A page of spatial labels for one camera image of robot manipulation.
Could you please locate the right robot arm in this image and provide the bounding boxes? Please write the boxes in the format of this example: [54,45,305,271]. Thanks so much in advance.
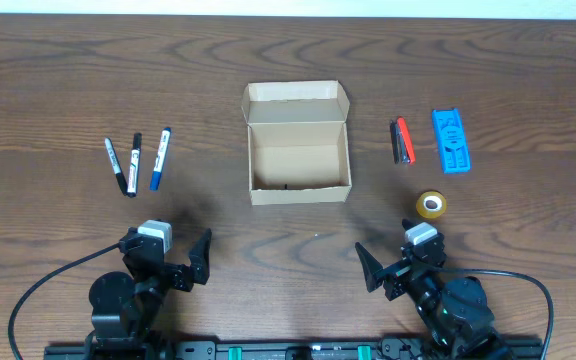
[355,219,515,359]

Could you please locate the open cardboard box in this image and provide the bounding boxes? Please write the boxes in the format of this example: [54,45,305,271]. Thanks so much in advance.
[241,80,352,205]

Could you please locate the black sharpie marker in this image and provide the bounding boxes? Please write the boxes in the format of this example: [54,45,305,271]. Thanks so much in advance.
[104,138,127,195]

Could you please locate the blue plastic block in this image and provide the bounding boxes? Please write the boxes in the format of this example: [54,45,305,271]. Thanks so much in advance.
[431,108,471,174]

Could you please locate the black mounting rail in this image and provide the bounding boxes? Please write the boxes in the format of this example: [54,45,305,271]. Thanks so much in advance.
[43,337,545,360]

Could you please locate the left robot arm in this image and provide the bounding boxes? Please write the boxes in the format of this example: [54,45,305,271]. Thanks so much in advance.
[89,228,212,352]

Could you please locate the red black stapler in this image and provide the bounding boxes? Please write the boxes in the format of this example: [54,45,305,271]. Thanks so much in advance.
[389,116,416,164]

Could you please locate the yellow tape roll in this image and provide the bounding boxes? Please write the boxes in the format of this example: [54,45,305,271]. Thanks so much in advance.
[415,191,447,219]

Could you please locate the blue white whiteboard marker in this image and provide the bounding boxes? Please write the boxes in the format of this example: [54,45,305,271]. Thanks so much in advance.
[149,127,172,191]

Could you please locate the black white whiteboard marker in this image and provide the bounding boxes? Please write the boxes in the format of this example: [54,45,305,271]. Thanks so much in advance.
[127,133,142,198]

